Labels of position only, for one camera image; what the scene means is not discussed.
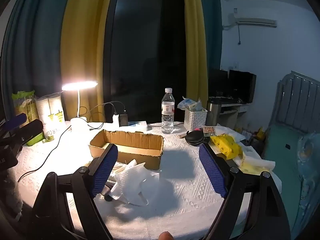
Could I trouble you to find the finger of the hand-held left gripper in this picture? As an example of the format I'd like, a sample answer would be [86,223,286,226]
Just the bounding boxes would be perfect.
[0,119,44,147]
[0,113,27,133]

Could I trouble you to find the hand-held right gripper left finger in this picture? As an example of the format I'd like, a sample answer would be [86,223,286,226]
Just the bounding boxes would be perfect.
[32,144,118,240]

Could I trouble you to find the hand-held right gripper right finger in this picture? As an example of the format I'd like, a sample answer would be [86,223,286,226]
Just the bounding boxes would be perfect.
[199,142,292,240]

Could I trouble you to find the white textured cloth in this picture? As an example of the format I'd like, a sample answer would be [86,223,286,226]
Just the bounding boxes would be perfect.
[107,159,160,207]

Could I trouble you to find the cardboard box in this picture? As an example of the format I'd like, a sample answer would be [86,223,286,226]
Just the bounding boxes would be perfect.
[88,129,164,170]

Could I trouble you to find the person's left forearm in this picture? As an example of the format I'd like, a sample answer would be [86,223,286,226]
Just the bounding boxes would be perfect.
[0,167,24,220]

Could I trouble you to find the green snack packet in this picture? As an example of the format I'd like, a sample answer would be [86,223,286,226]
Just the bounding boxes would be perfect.
[12,90,45,146]

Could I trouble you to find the yellow plastic packet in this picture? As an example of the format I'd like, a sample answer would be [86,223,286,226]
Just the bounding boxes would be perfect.
[209,134,243,160]

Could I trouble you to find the paper cups package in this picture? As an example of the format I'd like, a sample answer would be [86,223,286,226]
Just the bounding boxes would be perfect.
[36,93,67,140]

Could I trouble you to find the black round case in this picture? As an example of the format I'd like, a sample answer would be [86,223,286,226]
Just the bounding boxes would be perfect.
[186,129,209,145]

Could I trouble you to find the dotted sticker card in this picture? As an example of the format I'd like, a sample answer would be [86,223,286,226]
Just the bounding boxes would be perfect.
[202,126,217,137]

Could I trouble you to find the white textured tablecloth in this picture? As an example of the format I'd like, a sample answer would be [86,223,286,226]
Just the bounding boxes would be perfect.
[7,121,280,240]

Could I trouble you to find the white plastic bag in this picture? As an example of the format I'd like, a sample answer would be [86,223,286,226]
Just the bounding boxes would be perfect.
[235,145,275,174]

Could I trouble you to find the white desk lamp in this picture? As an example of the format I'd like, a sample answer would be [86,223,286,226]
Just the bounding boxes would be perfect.
[62,81,98,132]

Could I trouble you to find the white plastic basket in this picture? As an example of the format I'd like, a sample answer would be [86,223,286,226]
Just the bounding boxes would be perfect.
[184,107,208,132]

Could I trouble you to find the white and blue box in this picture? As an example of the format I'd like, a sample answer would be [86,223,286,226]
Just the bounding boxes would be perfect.
[128,121,148,132]

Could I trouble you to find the steel thermos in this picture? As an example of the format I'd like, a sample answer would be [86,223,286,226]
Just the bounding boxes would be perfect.
[206,100,222,127]

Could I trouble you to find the white side table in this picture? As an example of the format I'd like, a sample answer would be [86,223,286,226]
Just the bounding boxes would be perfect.
[220,102,248,130]

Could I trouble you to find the yellow-green packet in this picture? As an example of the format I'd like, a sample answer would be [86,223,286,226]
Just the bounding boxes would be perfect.
[190,100,204,112]

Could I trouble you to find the clear water bottle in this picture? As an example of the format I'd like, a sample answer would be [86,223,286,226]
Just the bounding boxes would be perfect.
[161,88,175,134]

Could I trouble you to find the green mattress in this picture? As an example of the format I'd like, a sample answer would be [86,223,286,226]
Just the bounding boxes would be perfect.
[264,126,304,230]

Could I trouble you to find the blue crumpled plastic bag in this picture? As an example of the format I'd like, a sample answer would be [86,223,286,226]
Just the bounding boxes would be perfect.
[177,96,198,110]

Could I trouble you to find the teal curtain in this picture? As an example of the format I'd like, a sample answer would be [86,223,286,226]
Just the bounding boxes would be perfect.
[199,0,223,70]
[0,0,75,120]

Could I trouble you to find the black monitor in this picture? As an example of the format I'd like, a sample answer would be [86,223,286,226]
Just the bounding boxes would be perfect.
[209,68,228,98]
[229,69,257,104]

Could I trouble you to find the blue printed blanket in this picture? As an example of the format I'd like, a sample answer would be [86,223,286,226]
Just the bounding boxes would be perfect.
[296,131,320,230]

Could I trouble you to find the yellow curtain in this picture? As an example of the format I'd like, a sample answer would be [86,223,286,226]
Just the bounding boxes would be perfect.
[182,0,209,115]
[61,0,115,123]

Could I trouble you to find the grey bed headboard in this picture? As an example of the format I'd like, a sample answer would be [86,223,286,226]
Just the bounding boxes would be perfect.
[269,71,320,133]

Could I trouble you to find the dark window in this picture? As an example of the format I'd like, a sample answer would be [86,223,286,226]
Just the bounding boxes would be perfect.
[104,0,187,124]

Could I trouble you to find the white air conditioner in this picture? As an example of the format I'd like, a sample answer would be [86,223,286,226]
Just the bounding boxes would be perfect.
[229,14,277,28]

